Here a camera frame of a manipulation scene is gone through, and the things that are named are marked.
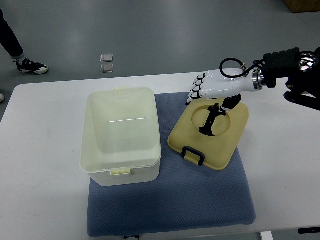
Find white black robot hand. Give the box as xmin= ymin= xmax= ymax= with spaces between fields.
xmin=186 ymin=67 xmax=267 ymax=115

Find yellow box lid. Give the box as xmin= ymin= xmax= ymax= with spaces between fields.
xmin=167 ymin=98 xmax=249 ymax=171

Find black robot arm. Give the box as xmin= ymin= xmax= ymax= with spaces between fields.
xmin=261 ymin=47 xmax=320 ymax=110

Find brown cardboard box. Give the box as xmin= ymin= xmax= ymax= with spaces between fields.
xmin=283 ymin=0 xmax=320 ymax=13

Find white storage box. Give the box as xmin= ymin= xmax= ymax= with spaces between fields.
xmin=80 ymin=87 xmax=162 ymax=187

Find blue fabric mat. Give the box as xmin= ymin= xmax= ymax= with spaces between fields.
xmin=87 ymin=92 xmax=256 ymax=237

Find lower floor plate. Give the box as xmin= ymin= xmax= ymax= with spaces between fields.
xmin=100 ymin=63 xmax=114 ymax=73

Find floor plate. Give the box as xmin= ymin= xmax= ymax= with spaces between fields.
xmin=100 ymin=63 xmax=114 ymax=73
xmin=100 ymin=53 xmax=114 ymax=63

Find upper floor plate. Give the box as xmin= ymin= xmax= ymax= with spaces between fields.
xmin=100 ymin=53 xmax=114 ymax=63

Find black table control panel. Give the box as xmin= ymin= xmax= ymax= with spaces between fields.
xmin=298 ymin=226 xmax=320 ymax=235

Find black white sneaker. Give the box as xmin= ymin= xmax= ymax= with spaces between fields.
xmin=14 ymin=57 xmax=49 ymax=75

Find dark trouser leg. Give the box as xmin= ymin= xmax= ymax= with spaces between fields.
xmin=0 ymin=10 xmax=25 ymax=60

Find white shoe tip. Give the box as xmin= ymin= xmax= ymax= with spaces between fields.
xmin=0 ymin=93 xmax=5 ymax=103

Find black cable loop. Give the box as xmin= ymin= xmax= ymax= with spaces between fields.
xmin=219 ymin=57 xmax=266 ymax=79

